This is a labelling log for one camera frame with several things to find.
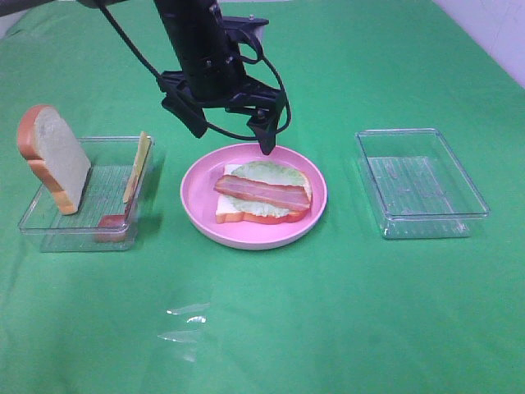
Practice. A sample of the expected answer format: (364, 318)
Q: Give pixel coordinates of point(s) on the green table cloth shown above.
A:
(341, 310)

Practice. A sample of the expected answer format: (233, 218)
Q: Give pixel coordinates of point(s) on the clear food container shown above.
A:
(112, 158)
(416, 185)

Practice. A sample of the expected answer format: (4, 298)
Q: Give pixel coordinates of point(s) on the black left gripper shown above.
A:
(216, 78)

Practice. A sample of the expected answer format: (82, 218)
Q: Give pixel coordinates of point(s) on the clear plastic film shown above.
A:
(182, 322)

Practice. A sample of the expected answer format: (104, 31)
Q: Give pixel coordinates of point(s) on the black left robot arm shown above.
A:
(189, 23)

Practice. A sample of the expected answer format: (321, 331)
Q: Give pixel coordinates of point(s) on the clear right food container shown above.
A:
(416, 185)

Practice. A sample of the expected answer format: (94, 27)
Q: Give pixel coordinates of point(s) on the bread slice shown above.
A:
(55, 156)
(294, 217)

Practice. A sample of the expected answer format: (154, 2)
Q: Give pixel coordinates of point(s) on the clear left food container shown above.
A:
(112, 158)

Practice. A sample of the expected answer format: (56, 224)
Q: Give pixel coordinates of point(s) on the yellow cheese slice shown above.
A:
(137, 168)

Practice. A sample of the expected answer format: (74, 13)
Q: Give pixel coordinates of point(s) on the pink round plate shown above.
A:
(200, 199)

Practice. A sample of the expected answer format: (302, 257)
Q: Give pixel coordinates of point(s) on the bacon strip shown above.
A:
(282, 196)
(115, 228)

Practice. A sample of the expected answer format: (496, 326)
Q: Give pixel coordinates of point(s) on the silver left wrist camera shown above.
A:
(244, 29)

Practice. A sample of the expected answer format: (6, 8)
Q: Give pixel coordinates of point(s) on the green lettuce leaf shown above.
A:
(265, 171)

